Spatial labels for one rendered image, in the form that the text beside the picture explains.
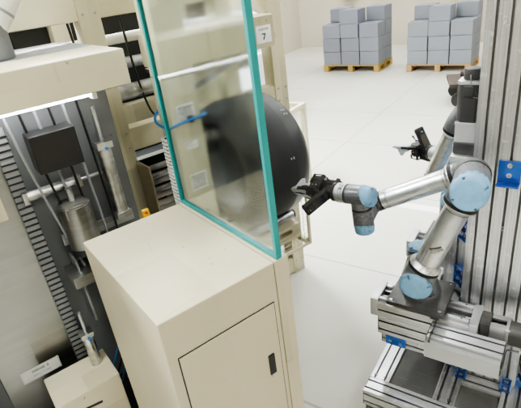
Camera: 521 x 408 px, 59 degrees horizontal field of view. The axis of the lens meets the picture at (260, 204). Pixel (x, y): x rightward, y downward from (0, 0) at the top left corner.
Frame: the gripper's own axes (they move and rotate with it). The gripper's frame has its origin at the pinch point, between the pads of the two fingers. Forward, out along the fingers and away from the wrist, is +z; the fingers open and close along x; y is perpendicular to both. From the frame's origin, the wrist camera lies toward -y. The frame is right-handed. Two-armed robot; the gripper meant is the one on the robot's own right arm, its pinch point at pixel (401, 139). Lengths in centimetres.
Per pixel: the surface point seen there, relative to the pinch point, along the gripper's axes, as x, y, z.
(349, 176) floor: 89, 120, 167
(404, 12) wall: 697, 131, 663
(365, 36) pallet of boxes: 441, 102, 519
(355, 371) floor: -78, 97, -30
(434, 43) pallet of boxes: 495, 126, 407
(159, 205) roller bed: -128, -10, 39
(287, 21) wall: 519, 102, 889
